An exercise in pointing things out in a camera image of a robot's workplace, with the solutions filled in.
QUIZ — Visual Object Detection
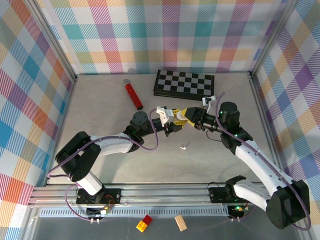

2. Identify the black folding chessboard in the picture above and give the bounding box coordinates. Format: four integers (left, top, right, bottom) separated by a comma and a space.
152, 69, 215, 102

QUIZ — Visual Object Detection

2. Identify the red microphone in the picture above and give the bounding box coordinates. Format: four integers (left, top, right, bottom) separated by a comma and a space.
122, 78, 144, 111

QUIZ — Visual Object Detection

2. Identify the slotted metal strip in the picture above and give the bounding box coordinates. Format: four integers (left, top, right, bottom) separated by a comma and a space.
39, 208, 235, 218

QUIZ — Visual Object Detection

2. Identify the wooden block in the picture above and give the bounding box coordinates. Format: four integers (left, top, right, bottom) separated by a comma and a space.
174, 214, 188, 232

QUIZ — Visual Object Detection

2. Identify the yellow toy brick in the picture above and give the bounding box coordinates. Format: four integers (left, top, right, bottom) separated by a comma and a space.
135, 219, 149, 233

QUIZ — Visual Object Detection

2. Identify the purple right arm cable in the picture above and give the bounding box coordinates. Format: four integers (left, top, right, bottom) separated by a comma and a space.
206, 91, 313, 231

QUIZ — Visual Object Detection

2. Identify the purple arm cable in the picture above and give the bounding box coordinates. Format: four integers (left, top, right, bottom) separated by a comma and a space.
206, 91, 313, 231
46, 107, 161, 222

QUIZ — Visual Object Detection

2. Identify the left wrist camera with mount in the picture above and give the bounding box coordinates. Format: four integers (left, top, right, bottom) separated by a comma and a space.
155, 106, 176, 127

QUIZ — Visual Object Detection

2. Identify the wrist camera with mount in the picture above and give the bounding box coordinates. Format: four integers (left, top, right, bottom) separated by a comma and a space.
155, 106, 176, 127
201, 95, 217, 109

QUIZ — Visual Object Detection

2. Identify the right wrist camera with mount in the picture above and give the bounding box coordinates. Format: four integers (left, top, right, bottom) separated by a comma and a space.
201, 95, 217, 109

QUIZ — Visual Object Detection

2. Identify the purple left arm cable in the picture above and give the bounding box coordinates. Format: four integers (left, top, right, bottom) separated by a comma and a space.
46, 107, 161, 222

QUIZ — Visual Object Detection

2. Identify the aluminium table side rail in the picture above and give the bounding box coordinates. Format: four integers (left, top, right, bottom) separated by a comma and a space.
248, 71, 288, 176
43, 74, 80, 187

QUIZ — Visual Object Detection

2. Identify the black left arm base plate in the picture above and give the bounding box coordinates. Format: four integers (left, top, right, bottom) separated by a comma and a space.
75, 188, 123, 205

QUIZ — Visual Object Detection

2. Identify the wide aluminium mounting rail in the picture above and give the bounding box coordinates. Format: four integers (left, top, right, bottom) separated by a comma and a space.
27, 183, 316, 210

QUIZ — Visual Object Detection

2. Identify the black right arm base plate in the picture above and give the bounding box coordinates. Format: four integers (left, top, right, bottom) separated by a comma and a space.
208, 186, 236, 204

